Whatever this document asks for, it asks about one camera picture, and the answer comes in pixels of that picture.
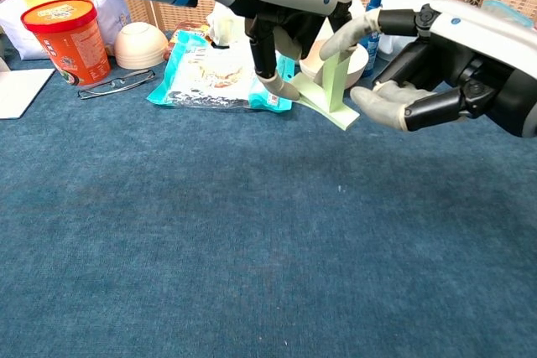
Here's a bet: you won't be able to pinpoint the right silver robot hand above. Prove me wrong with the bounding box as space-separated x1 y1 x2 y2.
318 0 537 139

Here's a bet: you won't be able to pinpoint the light green paper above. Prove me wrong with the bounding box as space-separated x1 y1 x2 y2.
314 45 352 114

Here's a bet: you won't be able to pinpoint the green sticky note pad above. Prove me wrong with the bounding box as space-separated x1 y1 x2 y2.
289 72 361 132

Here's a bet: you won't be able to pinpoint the clear blue food container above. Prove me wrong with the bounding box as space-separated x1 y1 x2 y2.
482 0 536 28

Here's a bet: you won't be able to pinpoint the beige bowl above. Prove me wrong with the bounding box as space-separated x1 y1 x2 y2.
298 37 370 90
113 22 169 70

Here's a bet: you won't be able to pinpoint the brown cookie package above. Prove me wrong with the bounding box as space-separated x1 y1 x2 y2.
163 21 211 61

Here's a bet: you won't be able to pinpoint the teal clear snack bag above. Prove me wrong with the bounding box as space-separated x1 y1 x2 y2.
146 29 297 114

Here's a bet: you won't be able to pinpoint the black eyeglasses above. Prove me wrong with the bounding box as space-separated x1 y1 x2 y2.
77 68 156 101

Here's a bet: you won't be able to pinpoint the red instant noodle cup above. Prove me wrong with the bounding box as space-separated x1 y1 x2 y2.
20 0 112 86

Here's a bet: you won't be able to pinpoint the blue carpet table cover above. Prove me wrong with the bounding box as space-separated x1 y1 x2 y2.
0 30 537 358

